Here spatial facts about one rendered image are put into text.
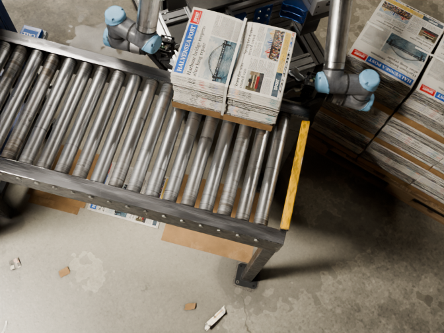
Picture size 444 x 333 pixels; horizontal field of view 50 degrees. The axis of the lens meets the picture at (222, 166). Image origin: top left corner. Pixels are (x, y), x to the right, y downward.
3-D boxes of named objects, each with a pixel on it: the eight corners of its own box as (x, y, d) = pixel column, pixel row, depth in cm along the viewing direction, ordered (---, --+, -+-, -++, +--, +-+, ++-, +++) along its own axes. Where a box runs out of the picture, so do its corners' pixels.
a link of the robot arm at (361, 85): (351, 84, 165) (342, 101, 176) (383, 86, 166) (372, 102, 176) (350, 65, 168) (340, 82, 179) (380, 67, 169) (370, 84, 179)
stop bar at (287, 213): (310, 123, 178) (311, 120, 176) (288, 232, 161) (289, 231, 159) (301, 121, 178) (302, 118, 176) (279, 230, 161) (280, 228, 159)
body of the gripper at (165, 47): (170, 53, 177) (139, 45, 178) (171, 66, 185) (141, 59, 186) (176, 37, 180) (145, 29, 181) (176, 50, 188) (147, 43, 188)
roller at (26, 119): (63, 60, 186) (61, 52, 181) (14, 167, 168) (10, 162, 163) (51, 57, 186) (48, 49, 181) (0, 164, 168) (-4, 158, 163)
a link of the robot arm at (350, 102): (376, 88, 179) (369, 99, 187) (348, 80, 179) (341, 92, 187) (374, 105, 176) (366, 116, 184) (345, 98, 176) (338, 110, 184)
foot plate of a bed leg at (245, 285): (263, 265, 236) (263, 265, 235) (257, 294, 231) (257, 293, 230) (237, 258, 237) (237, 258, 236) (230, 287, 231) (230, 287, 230)
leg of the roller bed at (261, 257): (254, 271, 235) (279, 238, 172) (251, 283, 233) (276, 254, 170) (242, 268, 235) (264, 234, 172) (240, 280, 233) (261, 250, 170)
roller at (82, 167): (127, 76, 185) (126, 69, 181) (85, 185, 167) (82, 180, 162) (115, 73, 185) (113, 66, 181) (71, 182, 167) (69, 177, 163)
